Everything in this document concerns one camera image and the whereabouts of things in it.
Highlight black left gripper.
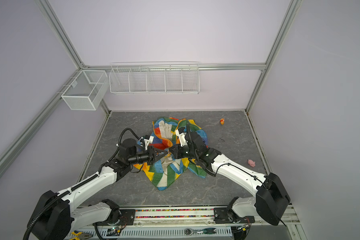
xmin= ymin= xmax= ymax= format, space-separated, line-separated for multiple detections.
xmin=128 ymin=145 xmax=168 ymax=166

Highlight multicolour patchwork jacket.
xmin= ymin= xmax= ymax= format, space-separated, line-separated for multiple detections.
xmin=134 ymin=117 xmax=208 ymax=191

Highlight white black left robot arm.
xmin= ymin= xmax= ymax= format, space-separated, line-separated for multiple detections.
xmin=23 ymin=136 xmax=168 ymax=240

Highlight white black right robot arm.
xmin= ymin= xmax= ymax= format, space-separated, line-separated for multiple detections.
xmin=170 ymin=131 xmax=291 ymax=226

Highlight small pink toy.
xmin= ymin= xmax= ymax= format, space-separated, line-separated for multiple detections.
xmin=248 ymin=160 xmax=256 ymax=168

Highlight green circuit board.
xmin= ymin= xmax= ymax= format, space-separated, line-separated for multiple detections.
xmin=106 ymin=228 xmax=121 ymax=237

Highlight small white mesh basket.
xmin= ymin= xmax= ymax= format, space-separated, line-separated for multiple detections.
xmin=62 ymin=70 xmax=110 ymax=111

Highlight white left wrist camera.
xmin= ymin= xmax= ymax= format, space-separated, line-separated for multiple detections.
xmin=140 ymin=135 xmax=154 ymax=150

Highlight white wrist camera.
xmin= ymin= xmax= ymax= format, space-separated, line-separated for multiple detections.
xmin=140 ymin=135 xmax=154 ymax=150
xmin=175 ymin=127 xmax=188 ymax=147

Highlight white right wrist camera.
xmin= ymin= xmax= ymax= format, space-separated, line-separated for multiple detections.
xmin=175 ymin=127 xmax=188 ymax=147

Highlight long white wire basket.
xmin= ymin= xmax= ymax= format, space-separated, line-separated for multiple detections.
xmin=109 ymin=62 xmax=200 ymax=94

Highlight green handled ratchet wrench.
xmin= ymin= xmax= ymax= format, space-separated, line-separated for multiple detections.
xmin=184 ymin=228 xmax=217 ymax=236

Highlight yellow handled pliers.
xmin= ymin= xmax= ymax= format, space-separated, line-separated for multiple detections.
xmin=71 ymin=231 xmax=93 ymax=240

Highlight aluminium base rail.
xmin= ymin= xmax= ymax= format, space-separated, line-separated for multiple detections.
xmin=41 ymin=204 xmax=301 ymax=240

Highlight black corrugated left cable conduit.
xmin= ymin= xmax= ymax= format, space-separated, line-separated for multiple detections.
xmin=22 ymin=176 xmax=100 ymax=240

